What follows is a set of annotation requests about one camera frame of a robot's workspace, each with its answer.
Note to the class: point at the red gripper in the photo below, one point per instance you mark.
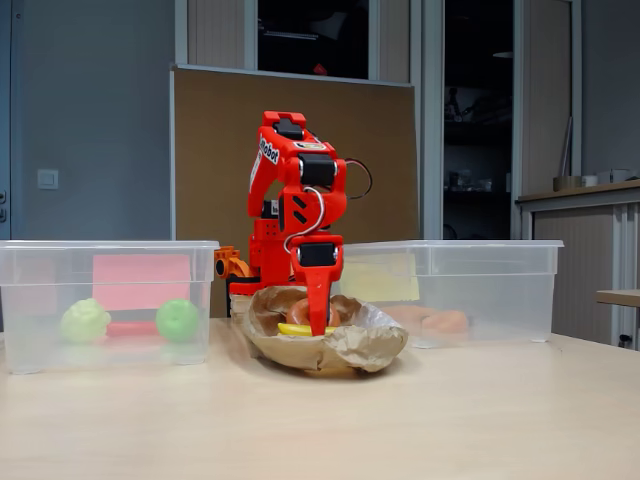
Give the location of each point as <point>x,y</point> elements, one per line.
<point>317,254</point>

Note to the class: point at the brown toy donut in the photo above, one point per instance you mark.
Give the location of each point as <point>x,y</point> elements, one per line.
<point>297,312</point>

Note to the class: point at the yellow toy bananas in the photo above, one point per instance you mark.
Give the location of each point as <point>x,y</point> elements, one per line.
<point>295,329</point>

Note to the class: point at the orange toy croissant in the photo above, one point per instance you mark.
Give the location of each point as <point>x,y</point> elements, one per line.
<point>447,322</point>

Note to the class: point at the green toy apple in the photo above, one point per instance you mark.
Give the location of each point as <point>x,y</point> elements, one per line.
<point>177,320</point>

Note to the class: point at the red toy chili pepper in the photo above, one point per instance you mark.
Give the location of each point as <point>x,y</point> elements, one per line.
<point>130,329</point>

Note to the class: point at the light green toy grapes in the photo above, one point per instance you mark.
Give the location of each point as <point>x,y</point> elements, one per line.
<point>85,321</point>

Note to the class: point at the red robot arm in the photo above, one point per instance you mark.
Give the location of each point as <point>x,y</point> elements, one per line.
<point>270,250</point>

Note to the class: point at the yellow sticky note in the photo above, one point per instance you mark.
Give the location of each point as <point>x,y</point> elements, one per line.
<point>380,277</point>

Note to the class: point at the clear plastic bin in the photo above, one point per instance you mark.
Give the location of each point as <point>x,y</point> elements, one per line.
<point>490,290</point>
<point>50,280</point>

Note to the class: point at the pink sticky note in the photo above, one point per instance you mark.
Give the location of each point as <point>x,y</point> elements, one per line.
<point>140,282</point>

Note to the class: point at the crumpled brown paper bag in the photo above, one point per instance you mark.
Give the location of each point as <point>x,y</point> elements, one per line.
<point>350,350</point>

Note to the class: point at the clear plastic bag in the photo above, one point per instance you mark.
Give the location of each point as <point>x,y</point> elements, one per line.
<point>375,316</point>

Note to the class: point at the wooden base block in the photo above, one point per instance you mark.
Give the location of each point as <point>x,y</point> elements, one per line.
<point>240,305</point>

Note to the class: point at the orange printed clamp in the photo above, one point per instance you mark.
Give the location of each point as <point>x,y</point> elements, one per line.
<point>227,265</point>

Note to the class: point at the brown cork pin board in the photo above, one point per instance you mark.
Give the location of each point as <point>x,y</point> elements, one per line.
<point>215,175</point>

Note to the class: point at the grey cabinet with wooden top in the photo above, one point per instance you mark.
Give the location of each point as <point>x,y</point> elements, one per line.
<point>575,260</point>

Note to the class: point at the grey metal rod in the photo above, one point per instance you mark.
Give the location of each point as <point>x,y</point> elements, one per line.
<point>565,150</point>

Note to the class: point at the white cup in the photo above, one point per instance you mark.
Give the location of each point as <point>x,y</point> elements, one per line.
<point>589,181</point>

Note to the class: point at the light wooden side table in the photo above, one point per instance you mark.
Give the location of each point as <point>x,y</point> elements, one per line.
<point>620,297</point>

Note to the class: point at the white light switch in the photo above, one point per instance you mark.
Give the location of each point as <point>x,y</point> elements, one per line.
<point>48,179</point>

